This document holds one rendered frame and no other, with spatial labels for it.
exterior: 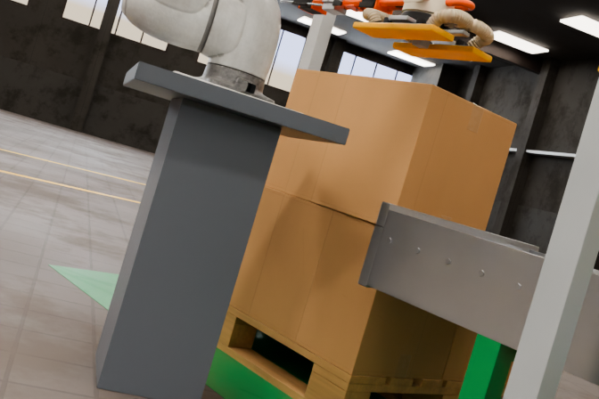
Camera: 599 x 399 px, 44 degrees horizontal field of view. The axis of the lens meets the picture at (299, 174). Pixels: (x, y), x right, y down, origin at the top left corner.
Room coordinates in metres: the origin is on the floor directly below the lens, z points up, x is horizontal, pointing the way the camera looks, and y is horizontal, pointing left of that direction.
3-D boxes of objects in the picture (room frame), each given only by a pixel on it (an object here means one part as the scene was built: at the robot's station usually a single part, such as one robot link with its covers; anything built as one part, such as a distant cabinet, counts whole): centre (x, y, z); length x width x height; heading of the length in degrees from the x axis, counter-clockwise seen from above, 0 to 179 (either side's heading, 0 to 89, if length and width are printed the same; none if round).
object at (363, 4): (2.50, -0.09, 1.24); 0.10 x 0.08 x 0.06; 129
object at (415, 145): (2.31, -0.24, 0.74); 0.60 x 0.40 x 0.40; 39
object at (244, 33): (1.88, 0.24, 0.93); 0.18 x 0.16 x 0.22; 105
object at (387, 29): (2.24, -0.17, 1.13); 0.34 x 0.10 x 0.05; 39
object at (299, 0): (2.69, 0.14, 1.23); 0.31 x 0.03 x 0.05; 52
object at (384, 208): (2.02, -0.49, 0.58); 0.70 x 0.03 x 0.06; 131
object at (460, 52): (2.36, -0.32, 1.13); 0.34 x 0.10 x 0.05; 39
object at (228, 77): (1.87, 0.22, 0.79); 0.22 x 0.18 x 0.06; 27
